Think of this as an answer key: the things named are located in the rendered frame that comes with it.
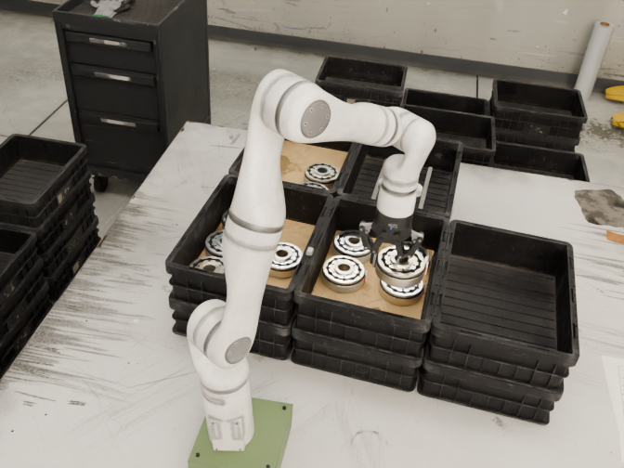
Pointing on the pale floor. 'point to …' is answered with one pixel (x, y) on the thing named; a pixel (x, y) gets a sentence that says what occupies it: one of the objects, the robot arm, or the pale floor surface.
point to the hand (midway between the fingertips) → (386, 261)
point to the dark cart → (133, 81)
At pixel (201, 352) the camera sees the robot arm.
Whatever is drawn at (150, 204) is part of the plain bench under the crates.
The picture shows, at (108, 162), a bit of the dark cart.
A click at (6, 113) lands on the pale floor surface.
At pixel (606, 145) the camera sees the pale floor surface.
